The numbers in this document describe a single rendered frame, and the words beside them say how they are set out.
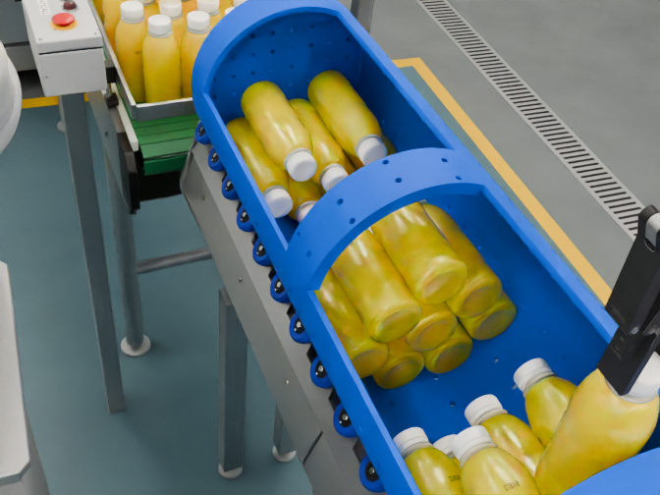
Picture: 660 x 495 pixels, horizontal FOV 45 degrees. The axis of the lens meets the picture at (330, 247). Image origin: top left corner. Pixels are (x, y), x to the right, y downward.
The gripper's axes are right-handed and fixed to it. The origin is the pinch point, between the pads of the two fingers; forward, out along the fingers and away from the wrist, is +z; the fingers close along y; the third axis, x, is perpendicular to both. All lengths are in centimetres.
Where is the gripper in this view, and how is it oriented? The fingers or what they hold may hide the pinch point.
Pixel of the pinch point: (652, 345)
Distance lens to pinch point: 63.4
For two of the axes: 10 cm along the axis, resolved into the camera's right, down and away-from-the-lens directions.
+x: -3.8, -6.6, 6.5
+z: -1.0, 7.2, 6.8
